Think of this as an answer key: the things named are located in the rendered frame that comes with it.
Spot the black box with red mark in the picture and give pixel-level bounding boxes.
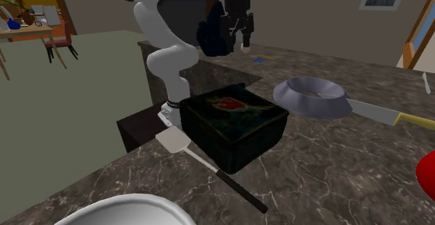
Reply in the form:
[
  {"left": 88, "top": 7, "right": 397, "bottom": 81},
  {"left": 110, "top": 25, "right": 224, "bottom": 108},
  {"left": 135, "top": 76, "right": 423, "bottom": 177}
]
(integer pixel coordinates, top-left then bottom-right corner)
[{"left": 178, "top": 82, "right": 290, "bottom": 176}]

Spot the dark blue lumpy object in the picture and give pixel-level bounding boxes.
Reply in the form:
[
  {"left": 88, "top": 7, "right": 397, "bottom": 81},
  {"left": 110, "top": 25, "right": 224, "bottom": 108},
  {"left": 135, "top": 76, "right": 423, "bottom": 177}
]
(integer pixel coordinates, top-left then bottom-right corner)
[{"left": 196, "top": 1, "right": 236, "bottom": 58}]

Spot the small white utensil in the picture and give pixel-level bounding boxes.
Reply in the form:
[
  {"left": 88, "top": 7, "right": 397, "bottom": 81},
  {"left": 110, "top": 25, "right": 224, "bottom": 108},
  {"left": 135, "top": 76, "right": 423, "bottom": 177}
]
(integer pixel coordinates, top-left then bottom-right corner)
[{"left": 421, "top": 72, "right": 432, "bottom": 95}]

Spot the knife with yellow handle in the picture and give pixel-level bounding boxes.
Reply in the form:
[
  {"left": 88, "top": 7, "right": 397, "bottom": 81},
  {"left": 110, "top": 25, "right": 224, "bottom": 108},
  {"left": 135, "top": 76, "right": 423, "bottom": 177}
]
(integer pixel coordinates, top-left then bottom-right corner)
[{"left": 317, "top": 92, "right": 435, "bottom": 132}]

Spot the red round object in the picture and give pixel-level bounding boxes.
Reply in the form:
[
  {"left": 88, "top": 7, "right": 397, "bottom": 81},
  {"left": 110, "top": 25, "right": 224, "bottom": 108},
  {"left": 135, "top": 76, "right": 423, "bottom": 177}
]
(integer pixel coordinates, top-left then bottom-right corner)
[{"left": 415, "top": 150, "right": 435, "bottom": 202}]

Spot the red chair with black legs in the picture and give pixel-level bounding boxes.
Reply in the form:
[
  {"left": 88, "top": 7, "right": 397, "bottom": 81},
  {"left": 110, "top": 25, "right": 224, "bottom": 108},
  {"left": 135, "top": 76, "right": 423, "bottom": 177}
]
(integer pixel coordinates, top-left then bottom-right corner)
[{"left": 43, "top": 21, "right": 79, "bottom": 65}]

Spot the wooden dining table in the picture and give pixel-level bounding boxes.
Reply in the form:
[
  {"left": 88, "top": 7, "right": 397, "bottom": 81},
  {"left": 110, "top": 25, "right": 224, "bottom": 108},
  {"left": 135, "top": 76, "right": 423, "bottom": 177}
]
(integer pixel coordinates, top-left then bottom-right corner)
[{"left": 0, "top": 0, "right": 68, "bottom": 81}]

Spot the white spatula with black handle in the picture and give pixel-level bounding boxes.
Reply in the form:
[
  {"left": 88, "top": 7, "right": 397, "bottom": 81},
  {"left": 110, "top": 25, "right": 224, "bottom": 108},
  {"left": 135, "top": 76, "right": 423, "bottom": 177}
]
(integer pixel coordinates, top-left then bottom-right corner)
[{"left": 155, "top": 125, "right": 269, "bottom": 215}]

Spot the dark robot stand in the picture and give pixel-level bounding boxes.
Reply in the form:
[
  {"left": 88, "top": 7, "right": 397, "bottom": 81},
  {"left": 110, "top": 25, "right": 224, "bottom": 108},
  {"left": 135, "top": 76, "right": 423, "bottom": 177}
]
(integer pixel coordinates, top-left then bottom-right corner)
[{"left": 116, "top": 102, "right": 184, "bottom": 154}]

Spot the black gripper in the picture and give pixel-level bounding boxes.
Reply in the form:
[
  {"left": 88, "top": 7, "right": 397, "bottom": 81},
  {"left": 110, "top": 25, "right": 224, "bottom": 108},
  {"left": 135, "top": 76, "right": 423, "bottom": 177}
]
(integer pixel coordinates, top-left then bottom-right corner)
[{"left": 219, "top": 0, "right": 255, "bottom": 54}]

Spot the grey bowl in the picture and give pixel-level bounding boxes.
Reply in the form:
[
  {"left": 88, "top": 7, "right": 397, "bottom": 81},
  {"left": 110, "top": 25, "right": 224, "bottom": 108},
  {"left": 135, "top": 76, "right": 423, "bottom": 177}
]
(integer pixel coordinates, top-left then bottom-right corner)
[{"left": 272, "top": 75, "right": 353, "bottom": 121}]

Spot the white bowl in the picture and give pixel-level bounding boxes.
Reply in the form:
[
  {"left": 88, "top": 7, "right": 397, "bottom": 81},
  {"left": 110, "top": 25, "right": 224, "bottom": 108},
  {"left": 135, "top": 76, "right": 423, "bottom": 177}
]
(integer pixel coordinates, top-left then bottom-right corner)
[{"left": 53, "top": 192, "right": 197, "bottom": 225}]

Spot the wooden door frame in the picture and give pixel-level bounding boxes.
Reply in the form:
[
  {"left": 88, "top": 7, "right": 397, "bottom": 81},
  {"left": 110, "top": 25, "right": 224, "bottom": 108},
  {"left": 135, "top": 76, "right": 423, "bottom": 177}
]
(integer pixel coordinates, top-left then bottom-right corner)
[{"left": 396, "top": 0, "right": 435, "bottom": 71}]

